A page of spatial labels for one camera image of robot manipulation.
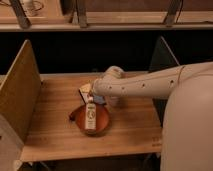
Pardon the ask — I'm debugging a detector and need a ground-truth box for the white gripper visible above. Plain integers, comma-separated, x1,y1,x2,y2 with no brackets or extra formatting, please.
79,83,119,107

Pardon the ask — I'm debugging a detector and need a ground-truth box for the small white labelled bottle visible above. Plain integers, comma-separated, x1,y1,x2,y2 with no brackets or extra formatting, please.
85,97,96,131

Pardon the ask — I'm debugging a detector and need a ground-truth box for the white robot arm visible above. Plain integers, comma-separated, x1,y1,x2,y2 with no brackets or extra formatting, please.
79,62,213,104

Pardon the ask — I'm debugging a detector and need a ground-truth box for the orange round bowl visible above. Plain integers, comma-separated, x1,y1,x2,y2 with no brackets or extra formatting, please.
69,103,109,135

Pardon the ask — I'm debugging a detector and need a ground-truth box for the left wooden side panel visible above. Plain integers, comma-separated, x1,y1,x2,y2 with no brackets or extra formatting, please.
0,40,41,143

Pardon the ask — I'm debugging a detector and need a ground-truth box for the right dark side panel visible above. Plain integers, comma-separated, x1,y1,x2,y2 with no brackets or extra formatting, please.
147,35,181,128

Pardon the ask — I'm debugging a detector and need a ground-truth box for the middle grey shelf bracket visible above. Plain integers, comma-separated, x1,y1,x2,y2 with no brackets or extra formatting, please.
76,0,87,28

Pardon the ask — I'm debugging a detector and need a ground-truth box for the grey shelf bracket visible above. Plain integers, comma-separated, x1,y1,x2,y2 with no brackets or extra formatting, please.
76,0,87,28
163,0,183,27
9,0,31,29

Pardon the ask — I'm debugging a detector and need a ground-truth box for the left grey shelf bracket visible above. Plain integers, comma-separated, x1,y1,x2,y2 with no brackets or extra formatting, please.
9,0,31,29

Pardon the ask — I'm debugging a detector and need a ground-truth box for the right grey shelf bracket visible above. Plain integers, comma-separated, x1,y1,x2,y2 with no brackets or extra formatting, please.
163,0,183,27

